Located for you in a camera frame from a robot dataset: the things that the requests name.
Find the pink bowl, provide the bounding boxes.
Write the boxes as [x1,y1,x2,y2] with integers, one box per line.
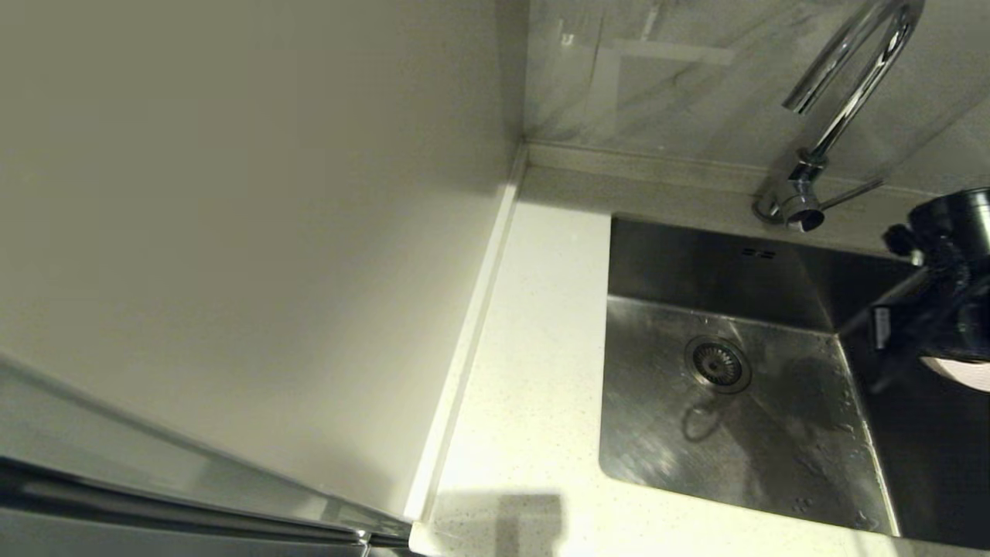
[920,356,990,392]

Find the stainless steel sink basin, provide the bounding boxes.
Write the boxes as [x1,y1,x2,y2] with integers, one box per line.
[597,215,990,552]

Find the chrome gooseneck faucet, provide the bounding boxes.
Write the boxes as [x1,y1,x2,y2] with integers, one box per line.
[756,0,927,233]

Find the round metal drain strainer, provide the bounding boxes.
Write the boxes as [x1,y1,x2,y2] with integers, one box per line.
[684,334,753,395]

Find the white countertop upstand trim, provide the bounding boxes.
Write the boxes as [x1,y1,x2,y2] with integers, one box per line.
[402,145,528,523]

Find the stainless steel appliance door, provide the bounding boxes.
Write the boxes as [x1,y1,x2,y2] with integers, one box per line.
[0,356,412,557]

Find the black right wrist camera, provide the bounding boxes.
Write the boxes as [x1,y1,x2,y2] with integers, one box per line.
[868,306,902,353]

